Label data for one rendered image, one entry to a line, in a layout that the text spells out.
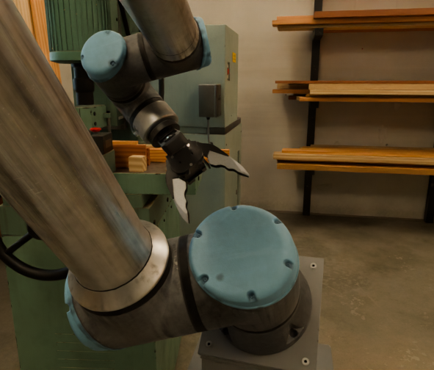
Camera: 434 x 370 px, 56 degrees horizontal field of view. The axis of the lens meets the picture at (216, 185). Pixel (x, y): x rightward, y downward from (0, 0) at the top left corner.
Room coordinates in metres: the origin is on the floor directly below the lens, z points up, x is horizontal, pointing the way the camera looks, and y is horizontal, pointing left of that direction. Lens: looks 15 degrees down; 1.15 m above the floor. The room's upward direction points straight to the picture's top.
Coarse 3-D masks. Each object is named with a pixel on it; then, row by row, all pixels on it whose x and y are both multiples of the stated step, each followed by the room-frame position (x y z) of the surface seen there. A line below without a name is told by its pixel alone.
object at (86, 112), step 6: (78, 108) 1.20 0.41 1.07; (84, 108) 1.20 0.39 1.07; (90, 108) 1.20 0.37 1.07; (96, 108) 1.25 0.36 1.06; (102, 108) 1.30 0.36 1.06; (84, 114) 1.20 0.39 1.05; (90, 114) 1.20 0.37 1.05; (96, 114) 1.24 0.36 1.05; (102, 114) 1.30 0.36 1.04; (84, 120) 1.20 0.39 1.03; (90, 120) 1.20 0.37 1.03; (96, 120) 1.24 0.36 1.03; (102, 120) 1.29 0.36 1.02; (90, 126) 1.20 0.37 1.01; (96, 126) 1.23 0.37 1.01; (102, 126) 1.29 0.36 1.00; (90, 132) 1.25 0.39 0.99
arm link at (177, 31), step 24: (120, 0) 0.55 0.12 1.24; (144, 0) 0.53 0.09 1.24; (168, 0) 0.55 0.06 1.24; (144, 24) 0.60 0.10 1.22; (168, 24) 0.60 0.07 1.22; (192, 24) 0.69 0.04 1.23; (144, 48) 0.76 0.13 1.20; (168, 48) 0.68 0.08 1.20; (192, 48) 0.73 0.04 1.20; (168, 72) 0.78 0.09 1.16
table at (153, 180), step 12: (120, 168) 1.14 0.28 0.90; (156, 168) 1.14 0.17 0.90; (120, 180) 1.08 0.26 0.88; (132, 180) 1.08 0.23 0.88; (144, 180) 1.08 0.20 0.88; (156, 180) 1.07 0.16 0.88; (132, 192) 1.08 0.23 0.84; (144, 192) 1.08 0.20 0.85; (156, 192) 1.07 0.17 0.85; (168, 192) 1.07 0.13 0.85; (192, 192) 1.07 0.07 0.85
